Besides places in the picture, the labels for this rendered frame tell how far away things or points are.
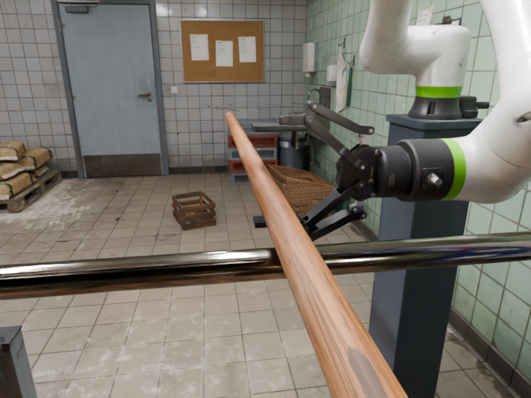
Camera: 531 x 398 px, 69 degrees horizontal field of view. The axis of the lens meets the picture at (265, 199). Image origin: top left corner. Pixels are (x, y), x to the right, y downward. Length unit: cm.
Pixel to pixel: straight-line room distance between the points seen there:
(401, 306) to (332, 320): 113
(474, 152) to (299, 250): 38
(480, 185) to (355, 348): 45
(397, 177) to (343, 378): 40
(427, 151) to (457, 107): 67
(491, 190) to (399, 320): 81
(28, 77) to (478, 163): 530
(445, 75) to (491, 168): 63
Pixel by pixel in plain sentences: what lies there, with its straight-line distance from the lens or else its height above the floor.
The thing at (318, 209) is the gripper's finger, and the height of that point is 114.
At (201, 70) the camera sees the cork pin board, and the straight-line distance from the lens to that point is 514.
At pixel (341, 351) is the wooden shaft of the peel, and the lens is 20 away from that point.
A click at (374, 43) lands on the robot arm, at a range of 112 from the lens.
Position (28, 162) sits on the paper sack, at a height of 37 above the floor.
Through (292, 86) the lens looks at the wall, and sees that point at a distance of 528.
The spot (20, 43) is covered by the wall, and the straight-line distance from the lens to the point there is 558.
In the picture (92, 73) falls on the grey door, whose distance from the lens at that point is 531.
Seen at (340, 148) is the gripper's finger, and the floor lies 123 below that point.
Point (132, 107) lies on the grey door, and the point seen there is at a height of 89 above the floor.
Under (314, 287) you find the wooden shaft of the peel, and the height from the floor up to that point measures 121.
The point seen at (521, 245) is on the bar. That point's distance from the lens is 46.
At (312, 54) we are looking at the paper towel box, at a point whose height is 151.
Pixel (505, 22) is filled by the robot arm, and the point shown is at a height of 139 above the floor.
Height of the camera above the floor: 133
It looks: 18 degrees down
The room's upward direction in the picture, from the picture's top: straight up
